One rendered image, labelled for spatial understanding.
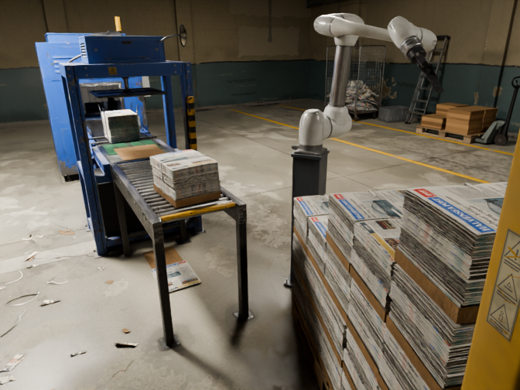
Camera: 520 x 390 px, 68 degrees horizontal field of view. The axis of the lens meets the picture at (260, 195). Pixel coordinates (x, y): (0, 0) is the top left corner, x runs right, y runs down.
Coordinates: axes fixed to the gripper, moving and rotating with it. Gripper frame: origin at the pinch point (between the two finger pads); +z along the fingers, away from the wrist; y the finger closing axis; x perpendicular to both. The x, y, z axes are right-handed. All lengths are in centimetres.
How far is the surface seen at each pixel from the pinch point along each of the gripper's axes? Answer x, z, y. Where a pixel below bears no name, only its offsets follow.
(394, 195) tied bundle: -37, 39, 11
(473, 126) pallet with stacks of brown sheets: 44, -185, -590
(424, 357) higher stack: -41, 96, 63
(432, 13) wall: 106, -473, -642
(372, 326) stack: -59, 84, 40
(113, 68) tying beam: -173, -149, 18
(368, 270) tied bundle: -50, 68, 46
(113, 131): -249, -163, -37
